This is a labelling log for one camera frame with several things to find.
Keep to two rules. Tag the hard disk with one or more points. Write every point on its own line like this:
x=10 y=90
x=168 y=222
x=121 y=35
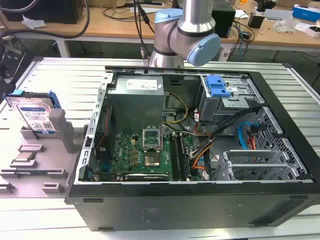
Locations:
x=35 y=115

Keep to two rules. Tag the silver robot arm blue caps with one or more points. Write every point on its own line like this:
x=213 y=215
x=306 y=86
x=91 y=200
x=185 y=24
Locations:
x=197 y=15

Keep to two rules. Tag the grey metal disk bay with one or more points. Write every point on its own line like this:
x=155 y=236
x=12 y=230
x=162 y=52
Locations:
x=225 y=107

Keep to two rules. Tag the crumpled white plastic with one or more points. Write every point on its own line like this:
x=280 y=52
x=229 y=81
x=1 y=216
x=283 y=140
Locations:
x=33 y=21

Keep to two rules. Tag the large black box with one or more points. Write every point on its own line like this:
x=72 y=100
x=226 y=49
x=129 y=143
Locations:
x=45 y=11

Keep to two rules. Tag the silver CPU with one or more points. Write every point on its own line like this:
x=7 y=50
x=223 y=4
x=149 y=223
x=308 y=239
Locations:
x=25 y=157

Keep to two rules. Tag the wooden desk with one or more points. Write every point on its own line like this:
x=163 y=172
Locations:
x=112 y=27

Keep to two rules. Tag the grey parts rack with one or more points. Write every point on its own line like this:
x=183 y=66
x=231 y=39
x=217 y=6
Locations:
x=50 y=162

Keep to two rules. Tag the black case fan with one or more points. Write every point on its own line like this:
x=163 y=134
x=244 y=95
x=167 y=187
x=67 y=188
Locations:
x=105 y=140

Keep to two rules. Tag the grey power supply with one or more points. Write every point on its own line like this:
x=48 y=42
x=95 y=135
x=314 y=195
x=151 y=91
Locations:
x=135 y=105

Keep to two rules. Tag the green motherboard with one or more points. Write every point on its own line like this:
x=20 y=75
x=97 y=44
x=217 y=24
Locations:
x=125 y=150

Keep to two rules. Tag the CPU socket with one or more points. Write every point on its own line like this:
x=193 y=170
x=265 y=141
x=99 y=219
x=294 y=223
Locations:
x=152 y=161

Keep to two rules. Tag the black graphics card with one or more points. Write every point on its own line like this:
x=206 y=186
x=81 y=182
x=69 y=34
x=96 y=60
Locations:
x=147 y=177

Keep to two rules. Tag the black RAM stick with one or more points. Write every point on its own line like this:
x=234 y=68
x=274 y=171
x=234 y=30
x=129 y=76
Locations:
x=184 y=162

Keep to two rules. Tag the blue plastic bay latch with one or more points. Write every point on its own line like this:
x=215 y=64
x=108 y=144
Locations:
x=216 y=86

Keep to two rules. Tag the white paper tag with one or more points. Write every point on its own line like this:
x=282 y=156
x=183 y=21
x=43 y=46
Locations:
x=225 y=55

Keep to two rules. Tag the black speaker box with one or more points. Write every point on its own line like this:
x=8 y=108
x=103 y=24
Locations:
x=226 y=22

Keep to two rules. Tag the black PC case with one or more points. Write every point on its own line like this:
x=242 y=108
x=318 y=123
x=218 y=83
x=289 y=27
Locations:
x=175 y=212

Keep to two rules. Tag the black power adapter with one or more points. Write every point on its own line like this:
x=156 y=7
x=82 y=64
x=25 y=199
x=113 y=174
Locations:
x=246 y=35

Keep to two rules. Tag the small black box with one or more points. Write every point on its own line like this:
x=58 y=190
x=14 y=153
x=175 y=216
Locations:
x=255 y=20

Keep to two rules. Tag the grey expansion slot cage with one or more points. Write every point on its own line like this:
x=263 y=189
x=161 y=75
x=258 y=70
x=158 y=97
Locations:
x=250 y=170

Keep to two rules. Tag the flat grey box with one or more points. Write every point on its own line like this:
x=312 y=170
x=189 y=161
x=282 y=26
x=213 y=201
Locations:
x=278 y=13

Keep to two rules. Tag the clear plastic bag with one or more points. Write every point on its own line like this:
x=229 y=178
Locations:
x=287 y=25

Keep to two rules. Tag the blue cardboard box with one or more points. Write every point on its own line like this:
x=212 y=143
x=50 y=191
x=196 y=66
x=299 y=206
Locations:
x=306 y=11

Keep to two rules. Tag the white box black insert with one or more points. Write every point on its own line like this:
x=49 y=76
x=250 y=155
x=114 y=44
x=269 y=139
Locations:
x=312 y=30

